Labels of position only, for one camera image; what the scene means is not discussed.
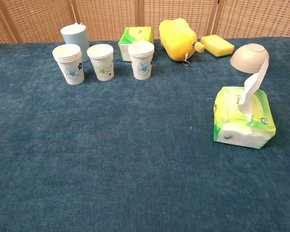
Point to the yellow green sponge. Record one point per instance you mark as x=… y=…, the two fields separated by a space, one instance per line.
x=216 y=46

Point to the beige upturned bowl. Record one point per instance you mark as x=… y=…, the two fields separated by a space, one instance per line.
x=249 y=58

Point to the wicker folding screen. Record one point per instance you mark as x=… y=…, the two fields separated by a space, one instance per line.
x=106 y=17

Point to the light blue cylinder container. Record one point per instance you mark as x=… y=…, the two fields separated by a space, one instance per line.
x=75 y=36

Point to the green tissue pack opened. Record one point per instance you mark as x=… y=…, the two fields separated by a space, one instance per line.
x=241 y=123

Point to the green tissue pack unopened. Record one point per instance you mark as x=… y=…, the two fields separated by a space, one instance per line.
x=137 y=33

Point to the white tissue sheet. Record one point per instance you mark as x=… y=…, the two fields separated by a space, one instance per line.
x=252 y=87

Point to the yellow plush toy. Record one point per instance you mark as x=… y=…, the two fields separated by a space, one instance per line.
x=177 y=39

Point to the blue table cloth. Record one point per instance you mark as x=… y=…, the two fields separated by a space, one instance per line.
x=125 y=149

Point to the blue flower paper cup stack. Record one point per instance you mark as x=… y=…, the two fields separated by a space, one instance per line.
x=141 y=62
x=70 y=66

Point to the green flower paper cup stack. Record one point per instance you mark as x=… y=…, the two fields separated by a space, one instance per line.
x=102 y=64

